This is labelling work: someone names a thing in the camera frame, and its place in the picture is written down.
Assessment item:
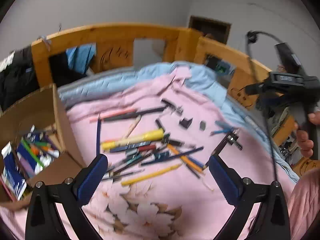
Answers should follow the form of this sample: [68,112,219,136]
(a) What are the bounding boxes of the light blue pencil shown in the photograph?
[211,120,237,136]

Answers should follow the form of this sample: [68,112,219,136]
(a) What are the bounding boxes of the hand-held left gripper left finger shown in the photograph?
[25,154,108,240]

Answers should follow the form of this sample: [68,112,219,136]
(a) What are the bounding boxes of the small green box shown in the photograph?
[215,64,229,75]

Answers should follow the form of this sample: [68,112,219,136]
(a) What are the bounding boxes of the black cable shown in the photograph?
[245,31,288,182]

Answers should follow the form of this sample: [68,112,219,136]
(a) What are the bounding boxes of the white patterned cloth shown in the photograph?
[0,51,15,72]

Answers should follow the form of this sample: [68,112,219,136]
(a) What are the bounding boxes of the orange pencil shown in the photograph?
[167,144,205,179]

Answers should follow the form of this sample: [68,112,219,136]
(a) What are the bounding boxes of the person's right hand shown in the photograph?
[296,112,320,160]

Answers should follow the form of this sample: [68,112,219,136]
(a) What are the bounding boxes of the black clothes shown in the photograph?
[0,46,88,112]

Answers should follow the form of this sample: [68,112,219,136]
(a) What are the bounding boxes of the pink floral blanket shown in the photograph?
[0,67,300,240]

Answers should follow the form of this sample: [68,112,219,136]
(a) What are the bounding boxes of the blue cloth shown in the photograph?
[66,44,97,74]

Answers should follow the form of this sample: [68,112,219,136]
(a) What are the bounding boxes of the long dark blue pencil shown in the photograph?
[141,146,205,167]

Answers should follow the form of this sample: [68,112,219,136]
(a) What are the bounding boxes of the heap of assorted stationery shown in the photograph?
[1,125,60,200]

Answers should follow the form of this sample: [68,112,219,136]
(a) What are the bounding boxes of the yellow highlighter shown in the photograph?
[101,129,165,152]

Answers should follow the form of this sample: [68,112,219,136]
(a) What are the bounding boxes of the beige pencil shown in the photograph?
[122,116,142,140]

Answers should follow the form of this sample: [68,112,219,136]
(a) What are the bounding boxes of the cluster of dark pens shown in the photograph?
[101,151,173,180]

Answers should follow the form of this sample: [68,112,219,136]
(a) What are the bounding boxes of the red marker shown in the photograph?
[137,144,157,152]

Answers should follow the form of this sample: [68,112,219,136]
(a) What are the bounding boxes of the yellow pencil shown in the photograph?
[121,163,183,187]

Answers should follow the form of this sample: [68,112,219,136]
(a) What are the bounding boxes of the black pencil sharpener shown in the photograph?
[178,117,193,130]

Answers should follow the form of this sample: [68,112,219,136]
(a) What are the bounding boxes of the dark brown wall frame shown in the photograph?
[188,15,232,44]

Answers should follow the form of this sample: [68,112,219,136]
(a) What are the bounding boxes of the teal pen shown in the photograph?
[125,152,145,163]

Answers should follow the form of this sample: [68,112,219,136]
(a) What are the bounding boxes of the light blue quilt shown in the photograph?
[59,61,300,183]

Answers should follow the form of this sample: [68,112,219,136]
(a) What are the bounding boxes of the person's pink fleece clothing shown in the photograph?
[287,168,320,240]

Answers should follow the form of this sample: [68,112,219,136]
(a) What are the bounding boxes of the purple pencil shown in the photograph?
[96,114,102,155]

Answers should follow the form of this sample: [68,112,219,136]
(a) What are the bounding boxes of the cardboard box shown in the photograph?
[0,84,87,209]

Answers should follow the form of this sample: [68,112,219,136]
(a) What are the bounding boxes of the pink pencil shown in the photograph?
[89,108,138,123]

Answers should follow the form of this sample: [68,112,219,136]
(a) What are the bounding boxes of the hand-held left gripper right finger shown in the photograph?
[208,154,292,240]

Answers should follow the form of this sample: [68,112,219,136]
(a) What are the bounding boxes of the dark blue pen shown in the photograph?
[109,141,152,153]

